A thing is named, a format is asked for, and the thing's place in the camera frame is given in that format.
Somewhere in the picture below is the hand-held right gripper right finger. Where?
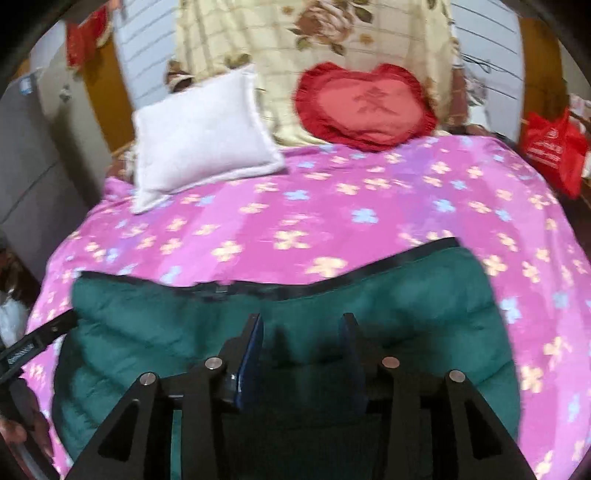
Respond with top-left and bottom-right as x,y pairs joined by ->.
339,312 -> 539,480

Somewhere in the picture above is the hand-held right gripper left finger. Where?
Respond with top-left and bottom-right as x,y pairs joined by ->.
65,313 -> 265,480

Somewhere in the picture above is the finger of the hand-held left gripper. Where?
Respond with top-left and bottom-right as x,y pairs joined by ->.
34,310 -> 78,344

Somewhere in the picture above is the green puffer jacket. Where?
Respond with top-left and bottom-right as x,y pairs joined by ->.
51,237 -> 520,480

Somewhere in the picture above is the person's left hand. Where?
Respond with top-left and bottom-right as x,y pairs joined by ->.
0,414 -> 54,457

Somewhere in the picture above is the pink floral bedsheet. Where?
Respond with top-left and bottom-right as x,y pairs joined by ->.
18,131 -> 591,480

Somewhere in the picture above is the grey cabinet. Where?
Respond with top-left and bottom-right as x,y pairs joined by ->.
0,51 -> 108,280

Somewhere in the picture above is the white pillow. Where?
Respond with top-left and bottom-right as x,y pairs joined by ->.
130,64 -> 286,214

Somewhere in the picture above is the wooden panel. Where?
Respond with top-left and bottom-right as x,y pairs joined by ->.
519,17 -> 570,118
82,41 -> 136,154

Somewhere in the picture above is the red heart cushion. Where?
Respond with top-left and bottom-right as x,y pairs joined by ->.
294,62 -> 438,152

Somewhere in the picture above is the brown floral pillow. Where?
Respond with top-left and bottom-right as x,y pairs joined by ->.
165,59 -> 197,95

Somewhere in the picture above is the red hanging decoration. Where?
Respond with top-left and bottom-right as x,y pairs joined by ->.
65,8 -> 112,70

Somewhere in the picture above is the red shopping bag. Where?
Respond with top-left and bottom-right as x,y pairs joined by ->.
517,108 -> 590,200

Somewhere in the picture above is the cream floral quilt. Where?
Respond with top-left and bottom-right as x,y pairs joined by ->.
175,0 -> 462,146

